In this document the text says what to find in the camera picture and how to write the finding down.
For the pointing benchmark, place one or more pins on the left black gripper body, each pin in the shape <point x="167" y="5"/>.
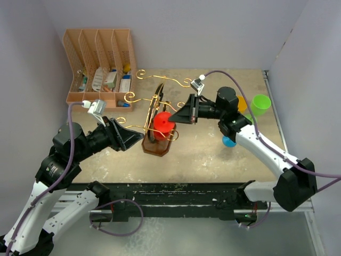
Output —
<point x="103" y="137"/>

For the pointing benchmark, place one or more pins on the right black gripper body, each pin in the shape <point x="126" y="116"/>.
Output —
<point x="205" y="110"/>

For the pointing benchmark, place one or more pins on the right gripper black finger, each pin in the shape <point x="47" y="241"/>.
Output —
<point x="183" y="119"/>
<point x="188" y="110"/>

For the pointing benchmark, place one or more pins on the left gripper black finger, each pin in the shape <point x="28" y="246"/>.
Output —
<point x="125" y="132"/>
<point x="130" y="139"/>

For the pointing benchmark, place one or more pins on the red plastic wine glass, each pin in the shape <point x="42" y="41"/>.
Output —
<point x="162" y="125"/>

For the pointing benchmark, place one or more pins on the yellow plastic wine glass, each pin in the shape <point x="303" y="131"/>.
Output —
<point x="242" y="104"/>

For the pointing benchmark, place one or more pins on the blue plastic wine glass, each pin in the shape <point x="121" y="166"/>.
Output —
<point x="228" y="142"/>

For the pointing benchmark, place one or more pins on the green plastic wine glass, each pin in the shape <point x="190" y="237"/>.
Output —
<point x="257" y="107"/>

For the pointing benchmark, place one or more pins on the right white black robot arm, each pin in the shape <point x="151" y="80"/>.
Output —
<point x="295" y="179"/>

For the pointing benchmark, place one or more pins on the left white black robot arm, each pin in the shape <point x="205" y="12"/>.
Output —
<point x="35" y="232"/>

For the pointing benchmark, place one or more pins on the pink plastic desk organizer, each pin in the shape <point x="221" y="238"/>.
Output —
<point x="103" y="66"/>

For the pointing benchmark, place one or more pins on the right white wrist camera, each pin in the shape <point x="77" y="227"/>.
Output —
<point x="198" y="85"/>

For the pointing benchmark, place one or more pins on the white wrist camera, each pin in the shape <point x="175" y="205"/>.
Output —
<point x="95" y="108"/>
<point x="198" y="85"/>

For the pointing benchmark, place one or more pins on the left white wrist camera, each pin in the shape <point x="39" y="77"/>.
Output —
<point x="95" y="108"/>

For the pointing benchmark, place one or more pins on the black metal base frame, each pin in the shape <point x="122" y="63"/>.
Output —
<point x="225" y="201"/>

